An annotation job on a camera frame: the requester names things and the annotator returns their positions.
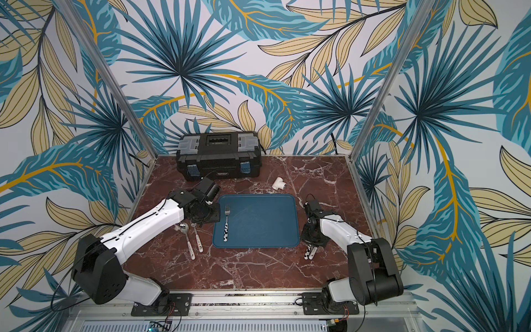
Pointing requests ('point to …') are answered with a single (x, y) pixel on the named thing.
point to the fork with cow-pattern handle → (226, 227)
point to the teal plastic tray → (265, 220)
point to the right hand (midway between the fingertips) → (310, 240)
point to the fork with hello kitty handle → (198, 241)
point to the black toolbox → (219, 155)
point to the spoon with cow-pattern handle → (307, 253)
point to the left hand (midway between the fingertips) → (215, 219)
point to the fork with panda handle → (312, 252)
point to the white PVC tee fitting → (278, 183)
